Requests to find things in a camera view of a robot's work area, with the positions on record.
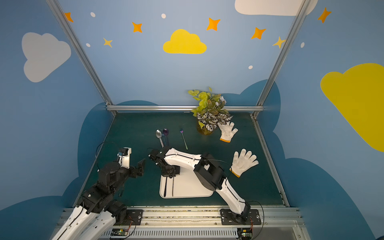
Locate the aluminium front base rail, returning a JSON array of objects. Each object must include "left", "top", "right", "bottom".
[{"left": 49, "top": 205, "right": 311, "bottom": 240}]

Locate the dark purple spoon on table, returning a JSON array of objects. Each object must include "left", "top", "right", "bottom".
[{"left": 163, "top": 128, "right": 170, "bottom": 146}]

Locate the white rectangular tray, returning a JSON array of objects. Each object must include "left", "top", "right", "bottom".
[{"left": 159, "top": 174, "right": 214, "bottom": 199}]

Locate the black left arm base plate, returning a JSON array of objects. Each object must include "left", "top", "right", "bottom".
[{"left": 120, "top": 209, "right": 144, "bottom": 226}]

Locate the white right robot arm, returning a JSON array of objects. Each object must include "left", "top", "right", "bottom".
[{"left": 149, "top": 146, "right": 251, "bottom": 220}]

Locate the white glove yellow cuff far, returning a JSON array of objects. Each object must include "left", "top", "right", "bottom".
[{"left": 218, "top": 122, "right": 238, "bottom": 143}]

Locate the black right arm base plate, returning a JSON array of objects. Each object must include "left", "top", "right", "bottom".
[{"left": 220, "top": 209, "right": 262, "bottom": 226}]

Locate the aluminium frame post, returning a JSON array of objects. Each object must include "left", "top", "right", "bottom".
[
  {"left": 252, "top": 0, "right": 312, "bottom": 120},
  {"left": 46, "top": 0, "right": 118, "bottom": 117}
]

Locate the aluminium back frame rail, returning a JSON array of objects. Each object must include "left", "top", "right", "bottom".
[{"left": 107, "top": 105, "right": 264, "bottom": 112}]

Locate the white glove yellow cuff near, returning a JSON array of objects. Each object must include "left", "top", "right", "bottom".
[{"left": 230, "top": 149, "right": 259, "bottom": 178}]

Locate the aluminium left frame post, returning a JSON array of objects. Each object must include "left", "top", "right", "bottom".
[{"left": 46, "top": 0, "right": 118, "bottom": 117}]

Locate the green circuit board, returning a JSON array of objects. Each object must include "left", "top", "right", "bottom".
[
  {"left": 110, "top": 229, "right": 129, "bottom": 238},
  {"left": 237, "top": 228, "right": 253, "bottom": 240}
]

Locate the pink handled silver spoon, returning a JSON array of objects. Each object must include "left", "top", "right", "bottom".
[{"left": 156, "top": 130, "right": 165, "bottom": 148}]

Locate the glass vase with leafy plant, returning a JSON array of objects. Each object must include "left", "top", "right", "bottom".
[{"left": 188, "top": 87, "right": 233, "bottom": 135}]

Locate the right green circuit board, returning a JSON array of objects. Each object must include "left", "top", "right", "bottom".
[{"left": 237, "top": 228, "right": 253, "bottom": 240}]

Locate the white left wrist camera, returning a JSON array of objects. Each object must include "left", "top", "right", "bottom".
[{"left": 118, "top": 147, "right": 132, "bottom": 169}]

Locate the left green circuit board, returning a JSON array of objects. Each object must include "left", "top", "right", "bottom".
[{"left": 110, "top": 229, "right": 129, "bottom": 238}]

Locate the white glove yellow cuff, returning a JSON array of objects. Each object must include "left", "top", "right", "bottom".
[
  {"left": 230, "top": 149, "right": 259, "bottom": 178},
  {"left": 218, "top": 122, "right": 238, "bottom": 143}
]

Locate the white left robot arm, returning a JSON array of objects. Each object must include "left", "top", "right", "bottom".
[{"left": 53, "top": 157, "right": 146, "bottom": 240}]

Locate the aluminium right frame post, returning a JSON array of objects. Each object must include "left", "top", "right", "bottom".
[{"left": 252, "top": 0, "right": 312, "bottom": 120}]

